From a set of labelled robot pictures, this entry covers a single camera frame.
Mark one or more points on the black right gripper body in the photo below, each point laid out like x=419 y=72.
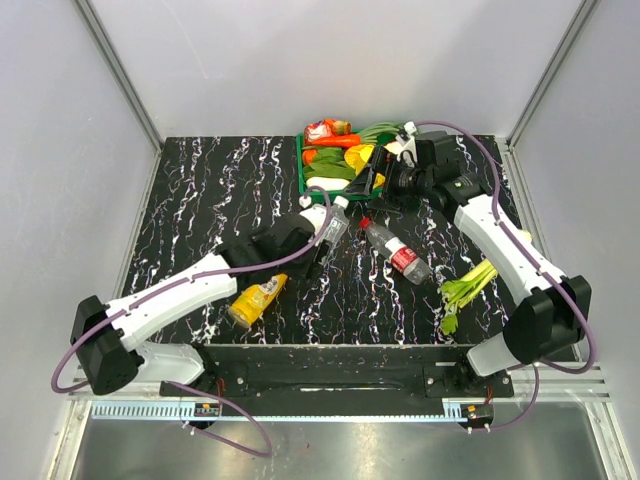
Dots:
x=400 y=179

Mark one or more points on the green leafy vegetable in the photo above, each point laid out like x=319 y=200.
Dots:
x=329 y=162

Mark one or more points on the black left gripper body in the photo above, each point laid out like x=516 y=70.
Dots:
x=313 y=257

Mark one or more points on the blue label clear bottle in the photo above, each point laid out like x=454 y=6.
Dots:
x=338 y=224

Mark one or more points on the yellow napa cabbage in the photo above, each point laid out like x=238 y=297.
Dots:
x=357 y=157

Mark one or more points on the red white snack packet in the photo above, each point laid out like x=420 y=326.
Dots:
x=326 y=128

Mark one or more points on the yellow juice bottle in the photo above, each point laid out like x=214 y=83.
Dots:
x=249 y=307

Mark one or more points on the red label clear bottle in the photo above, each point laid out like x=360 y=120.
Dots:
x=402 y=257

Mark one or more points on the green celery stalk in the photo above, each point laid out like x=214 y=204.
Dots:
x=457 y=294

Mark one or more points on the green long beans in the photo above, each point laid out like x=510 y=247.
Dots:
x=387 y=130

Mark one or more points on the long orange carrot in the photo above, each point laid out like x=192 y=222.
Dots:
x=341 y=141

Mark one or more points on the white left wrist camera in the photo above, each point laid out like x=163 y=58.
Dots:
x=316 y=214

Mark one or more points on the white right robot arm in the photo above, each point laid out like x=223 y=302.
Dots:
x=551 y=308

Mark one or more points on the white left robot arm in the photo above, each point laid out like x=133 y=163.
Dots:
x=111 y=340

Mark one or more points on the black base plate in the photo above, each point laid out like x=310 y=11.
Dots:
x=428 y=371

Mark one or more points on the white radish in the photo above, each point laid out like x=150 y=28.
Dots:
x=327 y=183

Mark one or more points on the small orange carrot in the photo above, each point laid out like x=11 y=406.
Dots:
x=308 y=156

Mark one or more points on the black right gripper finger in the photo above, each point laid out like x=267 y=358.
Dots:
x=380 y=204
x=363 y=186

